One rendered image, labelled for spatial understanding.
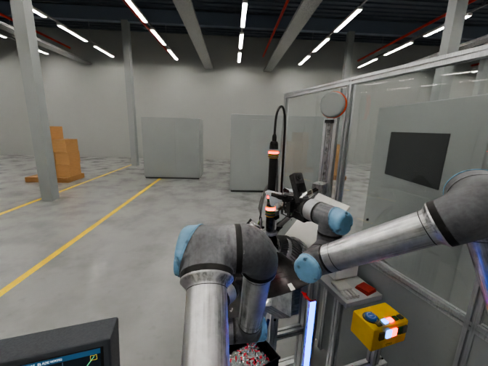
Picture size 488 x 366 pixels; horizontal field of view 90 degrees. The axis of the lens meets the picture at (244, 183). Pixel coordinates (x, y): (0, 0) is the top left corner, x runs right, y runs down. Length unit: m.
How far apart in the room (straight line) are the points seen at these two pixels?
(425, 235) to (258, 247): 0.34
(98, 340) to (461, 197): 0.81
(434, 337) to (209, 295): 1.24
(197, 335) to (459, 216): 0.52
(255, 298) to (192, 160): 7.59
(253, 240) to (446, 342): 1.16
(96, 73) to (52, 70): 2.02
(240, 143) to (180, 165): 2.59
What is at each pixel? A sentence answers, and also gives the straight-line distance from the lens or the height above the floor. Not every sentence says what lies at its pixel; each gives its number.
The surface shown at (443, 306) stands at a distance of 1.49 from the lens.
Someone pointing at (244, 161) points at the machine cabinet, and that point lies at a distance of 6.53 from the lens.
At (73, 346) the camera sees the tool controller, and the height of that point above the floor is 1.25.
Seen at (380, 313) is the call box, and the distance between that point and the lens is 1.15.
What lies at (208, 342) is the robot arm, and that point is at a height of 1.37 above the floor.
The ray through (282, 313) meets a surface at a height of 0.95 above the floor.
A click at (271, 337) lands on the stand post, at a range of 1.61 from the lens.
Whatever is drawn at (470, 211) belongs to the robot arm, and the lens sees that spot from 0.61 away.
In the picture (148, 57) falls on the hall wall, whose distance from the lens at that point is 14.09.
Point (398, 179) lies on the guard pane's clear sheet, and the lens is 1.50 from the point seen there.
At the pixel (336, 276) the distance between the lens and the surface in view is 1.64.
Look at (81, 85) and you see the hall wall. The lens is 15.15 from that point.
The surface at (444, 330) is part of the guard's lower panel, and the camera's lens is 1.54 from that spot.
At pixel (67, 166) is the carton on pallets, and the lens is 8.85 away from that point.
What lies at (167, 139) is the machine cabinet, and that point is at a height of 1.27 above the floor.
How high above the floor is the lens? 1.73
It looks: 13 degrees down
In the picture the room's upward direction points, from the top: 2 degrees clockwise
